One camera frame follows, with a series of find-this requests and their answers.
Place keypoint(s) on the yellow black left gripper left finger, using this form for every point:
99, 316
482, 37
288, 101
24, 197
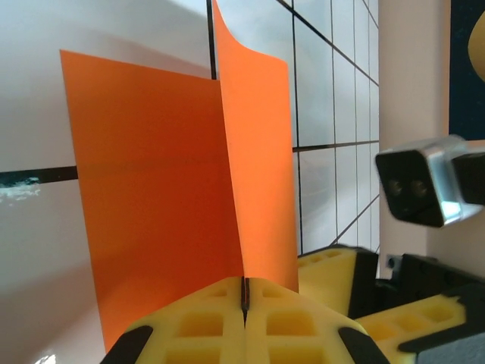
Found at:
197, 326

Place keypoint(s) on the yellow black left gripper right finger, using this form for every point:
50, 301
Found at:
291, 326

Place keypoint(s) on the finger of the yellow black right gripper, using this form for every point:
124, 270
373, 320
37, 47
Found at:
417, 322
329, 277

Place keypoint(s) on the orange square paper sheet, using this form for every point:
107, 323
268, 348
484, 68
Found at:
159, 182

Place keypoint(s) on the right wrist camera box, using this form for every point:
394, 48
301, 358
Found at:
413, 186

